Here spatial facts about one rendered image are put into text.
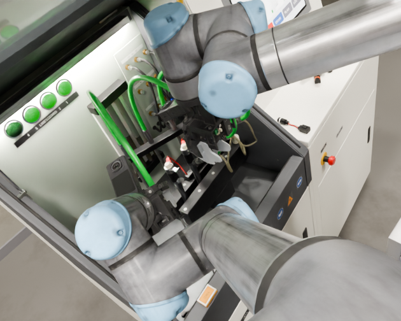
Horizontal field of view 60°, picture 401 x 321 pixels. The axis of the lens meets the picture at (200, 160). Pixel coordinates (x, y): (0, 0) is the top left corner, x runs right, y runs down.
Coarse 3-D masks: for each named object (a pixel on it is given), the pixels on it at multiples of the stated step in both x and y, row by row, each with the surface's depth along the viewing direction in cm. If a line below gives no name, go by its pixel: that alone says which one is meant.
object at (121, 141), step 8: (88, 96) 90; (96, 96) 80; (96, 104) 78; (104, 112) 76; (104, 120) 102; (112, 120) 75; (112, 128) 75; (120, 136) 74; (120, 144) 111; (128, 144) 74; (128, 152) 74; (136, 160) 74; (144, 168) 75; (144, 176) 75; (152, 184) 76
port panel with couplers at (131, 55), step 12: (132, 48) 114; (144, 48) 118; (120, 60) 112; (132, 60) 116; (132, 72) 117; (144, 72) 121; (144, 84) 123; (144, 96) 124; (156, 96) 128; (144, 108) 126; (156, 120) 132
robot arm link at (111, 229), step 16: (96, 208) 47; (112, 208) 47; (128, 208) 50; (144, 208) 56; (80, 224) 47; (96, 224) 46; (112, 224) 46; (128, 224) 48; (144, 224) 55; (80, 240) 47; (96, 240) 46; (112, 240) 46; (128, 240) 47; (144, 240) 50; (96, 256) 46; (112, 256) 46
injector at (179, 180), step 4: (172, 164) 102; (164, 168) 102; (172, 168) 101; (168, 172) 101; (172, 172) 102; (172, 176) 103; (176, 176) 104; (172, 180) 104; (176, 180) 104; (180, 180) 103; (176, 184) 106; (180, 184) 107; (176, 188) 108; (180, 188) 108; (180, 192) 109; (184, 192) 110; (184, 196) 110; (184, 200) 112
